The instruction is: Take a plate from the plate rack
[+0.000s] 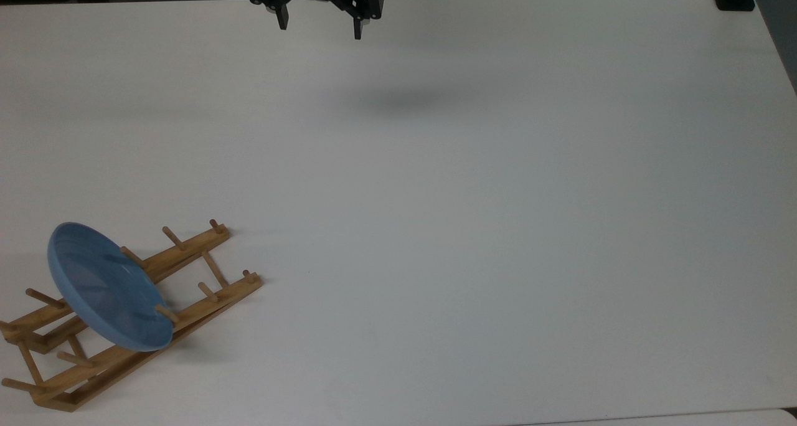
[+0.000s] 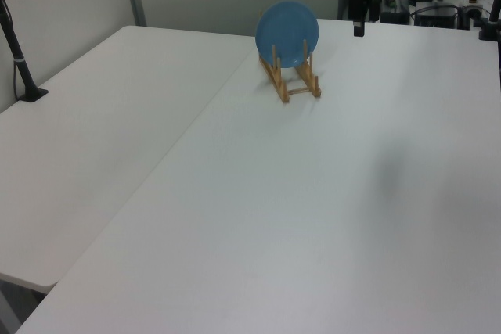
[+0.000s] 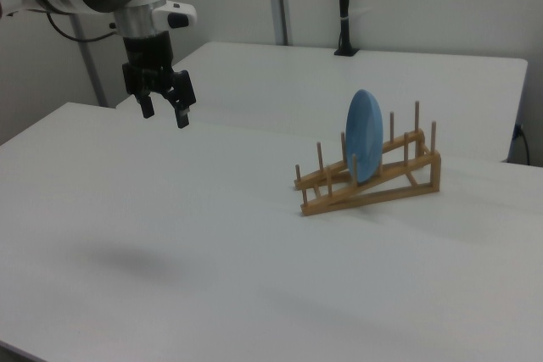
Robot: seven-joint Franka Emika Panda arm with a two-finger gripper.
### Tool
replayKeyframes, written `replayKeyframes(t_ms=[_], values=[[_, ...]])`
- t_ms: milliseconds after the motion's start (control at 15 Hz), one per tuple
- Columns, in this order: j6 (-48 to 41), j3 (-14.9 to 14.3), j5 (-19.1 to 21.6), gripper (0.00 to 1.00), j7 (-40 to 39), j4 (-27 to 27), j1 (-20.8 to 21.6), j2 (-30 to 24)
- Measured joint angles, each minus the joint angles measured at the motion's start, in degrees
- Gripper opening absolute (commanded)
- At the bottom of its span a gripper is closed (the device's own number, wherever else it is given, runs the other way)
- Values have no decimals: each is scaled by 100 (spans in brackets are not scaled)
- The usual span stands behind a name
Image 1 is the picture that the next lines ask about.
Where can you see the white adjacent table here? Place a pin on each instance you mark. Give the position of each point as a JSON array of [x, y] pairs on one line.
[[716, 418]]

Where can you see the wooden plate rack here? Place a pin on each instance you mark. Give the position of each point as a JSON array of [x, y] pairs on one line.
[[187, 251]]

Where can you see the blue round plate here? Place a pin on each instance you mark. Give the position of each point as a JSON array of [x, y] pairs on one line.
[[106, 289]]

